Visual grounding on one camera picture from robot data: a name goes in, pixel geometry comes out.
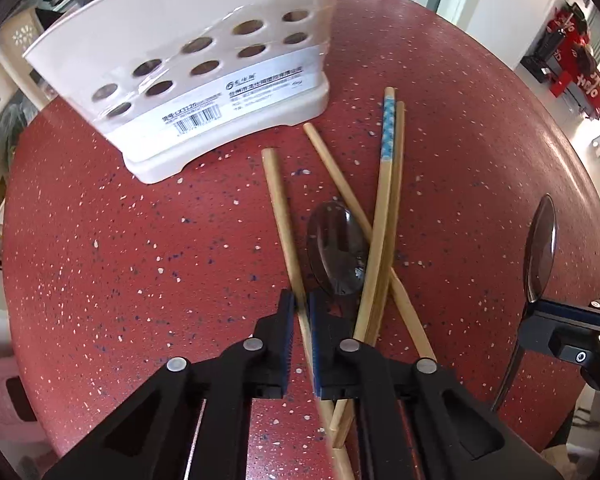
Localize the dark spoon bowl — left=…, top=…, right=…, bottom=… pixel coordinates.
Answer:
left=491, top=193, right=557, bottom=412

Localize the plain bamboo chopstick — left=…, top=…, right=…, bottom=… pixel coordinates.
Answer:
left=353, top=100, right=404, bottom=347

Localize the dark spoon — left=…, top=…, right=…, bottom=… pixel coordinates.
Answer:
left=306, top=200, right=370, bottom=322

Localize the long bamboo chopstick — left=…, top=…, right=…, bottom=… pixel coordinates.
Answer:
left=261, top=148, right=355, bottom=479

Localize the short bamboo chopstick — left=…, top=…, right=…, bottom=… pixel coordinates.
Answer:
left=302, top=121, right=438, bottom=362

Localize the blue patterned chopstick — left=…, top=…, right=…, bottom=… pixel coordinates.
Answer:
left=353, top=87, right=396, bottom=344

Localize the white utensil holder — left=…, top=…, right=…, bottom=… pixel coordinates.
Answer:
left=24, top=0, right=336, bottom=184

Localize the beige plastic storage cart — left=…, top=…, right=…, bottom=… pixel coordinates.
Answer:
left=0, top=8, right=50, bottom=236

